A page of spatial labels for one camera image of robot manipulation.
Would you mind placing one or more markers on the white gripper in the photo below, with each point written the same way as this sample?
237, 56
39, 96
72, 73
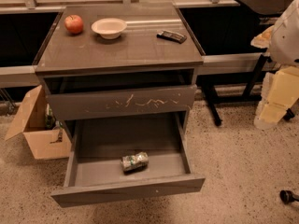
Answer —
286, 39

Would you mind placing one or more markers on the grey drawer cabinet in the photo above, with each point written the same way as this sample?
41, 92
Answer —
88, 77

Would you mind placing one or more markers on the black side table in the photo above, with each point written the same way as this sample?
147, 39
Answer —
254, 82

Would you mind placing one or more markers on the black caster wheel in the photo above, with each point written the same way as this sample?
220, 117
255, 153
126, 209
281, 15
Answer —
288, 196

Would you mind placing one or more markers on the white bowl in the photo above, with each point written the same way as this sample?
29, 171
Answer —
109, 28

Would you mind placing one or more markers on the red apple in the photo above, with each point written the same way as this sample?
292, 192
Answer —
73, 24

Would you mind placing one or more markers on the open grey drawer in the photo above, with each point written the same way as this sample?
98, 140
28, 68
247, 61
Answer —
94, 173

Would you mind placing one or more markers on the cardboard box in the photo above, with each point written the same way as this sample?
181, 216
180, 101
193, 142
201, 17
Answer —
30, 122

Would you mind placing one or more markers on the silver green 7up can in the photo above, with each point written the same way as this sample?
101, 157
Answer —
133, 162

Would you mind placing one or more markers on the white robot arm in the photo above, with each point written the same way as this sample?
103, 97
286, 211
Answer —
282, 39

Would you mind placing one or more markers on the green bottle in box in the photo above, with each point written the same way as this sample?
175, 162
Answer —
49, 118

